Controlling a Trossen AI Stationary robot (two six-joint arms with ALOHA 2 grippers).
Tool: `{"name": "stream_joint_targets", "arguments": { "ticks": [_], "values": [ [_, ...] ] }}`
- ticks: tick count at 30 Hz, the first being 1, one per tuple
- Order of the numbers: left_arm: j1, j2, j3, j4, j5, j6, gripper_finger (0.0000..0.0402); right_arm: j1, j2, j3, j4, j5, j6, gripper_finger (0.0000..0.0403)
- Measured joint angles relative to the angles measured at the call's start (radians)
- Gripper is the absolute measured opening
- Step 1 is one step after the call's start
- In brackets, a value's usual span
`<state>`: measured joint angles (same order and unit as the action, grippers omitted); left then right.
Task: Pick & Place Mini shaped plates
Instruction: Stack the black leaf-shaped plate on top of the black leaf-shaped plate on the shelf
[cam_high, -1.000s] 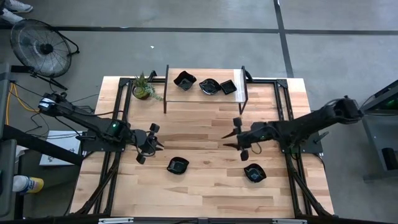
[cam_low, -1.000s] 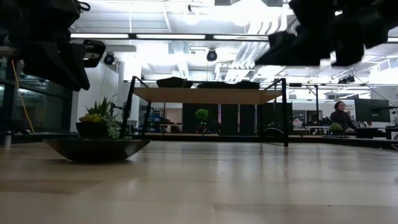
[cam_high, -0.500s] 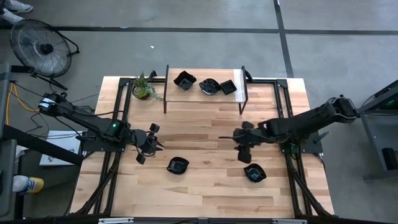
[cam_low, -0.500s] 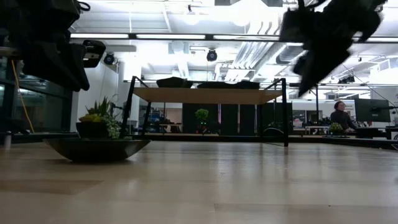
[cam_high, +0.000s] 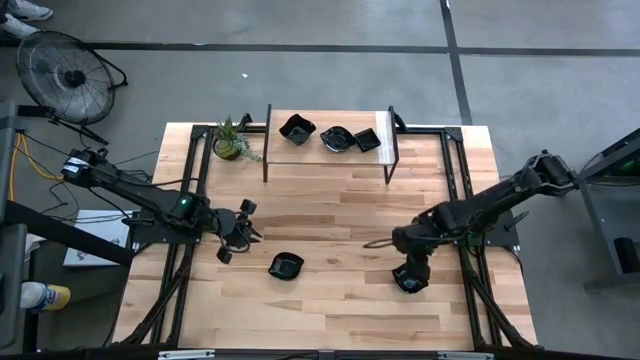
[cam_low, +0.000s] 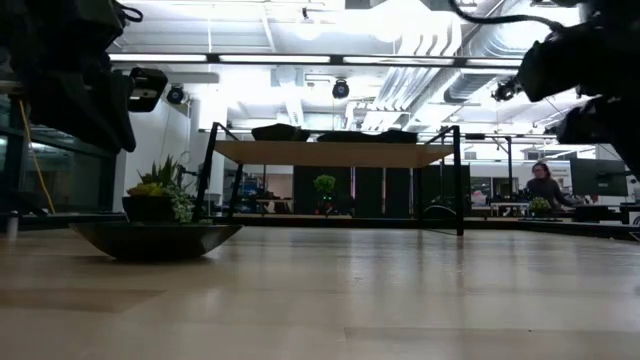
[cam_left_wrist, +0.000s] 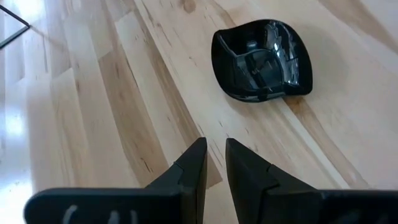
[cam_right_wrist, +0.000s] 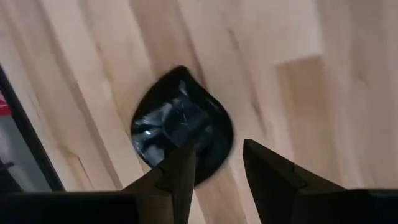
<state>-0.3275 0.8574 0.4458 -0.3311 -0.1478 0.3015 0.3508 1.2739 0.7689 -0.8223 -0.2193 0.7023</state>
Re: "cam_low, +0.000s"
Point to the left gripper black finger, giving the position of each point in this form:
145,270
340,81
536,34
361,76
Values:
105,125

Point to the black small square mini dish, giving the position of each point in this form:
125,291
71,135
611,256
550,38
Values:
398,136

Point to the black wavy square mini plate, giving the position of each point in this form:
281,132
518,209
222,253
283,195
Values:
280,134

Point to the glossy black leaf-shaped mini plate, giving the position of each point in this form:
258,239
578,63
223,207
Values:
347,136
155,240

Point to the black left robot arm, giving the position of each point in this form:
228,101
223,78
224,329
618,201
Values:
50,25

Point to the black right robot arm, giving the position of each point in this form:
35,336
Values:
605,135

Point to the black ceiling lamp cluster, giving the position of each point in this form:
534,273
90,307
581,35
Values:
505,90

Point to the round black ceiling device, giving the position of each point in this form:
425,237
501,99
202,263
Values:
175,93
340,88

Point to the potted succulents in black pot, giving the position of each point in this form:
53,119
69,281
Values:
150,207

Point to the black computer monitor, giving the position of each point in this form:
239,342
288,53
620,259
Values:
598,177

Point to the person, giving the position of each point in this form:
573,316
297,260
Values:
545,187

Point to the small round green succulent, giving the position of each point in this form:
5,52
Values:
540,205

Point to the black overhead light bar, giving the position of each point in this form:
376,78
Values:
280,59

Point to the black room partition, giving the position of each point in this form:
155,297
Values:
370,190

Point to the small green bonsai plant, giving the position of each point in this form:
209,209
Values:
325,186

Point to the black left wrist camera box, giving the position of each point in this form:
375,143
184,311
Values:
147,90

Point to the black background rig frame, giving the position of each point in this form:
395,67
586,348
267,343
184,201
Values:
509,165

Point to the small grey post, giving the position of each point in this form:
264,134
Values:
12,224

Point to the wooden shelf with black frame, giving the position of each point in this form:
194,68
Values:
330,154

